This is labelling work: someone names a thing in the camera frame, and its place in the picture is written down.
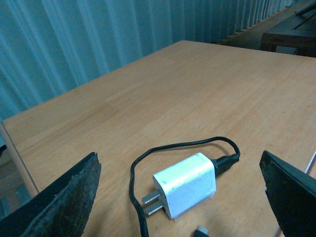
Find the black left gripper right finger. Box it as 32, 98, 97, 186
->
259, 151, 316, 237

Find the black charger cable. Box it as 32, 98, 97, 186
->
128, 136, 241, 237

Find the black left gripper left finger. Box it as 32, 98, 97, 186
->
0, 152, 101, 237

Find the dark wooden table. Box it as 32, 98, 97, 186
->
260, 2, 316, 57

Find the white charger plug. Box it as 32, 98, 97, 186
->
142, 153, 216, 220

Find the wooden nightstand cabinet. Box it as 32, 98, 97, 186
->
0, 41, 316, 237

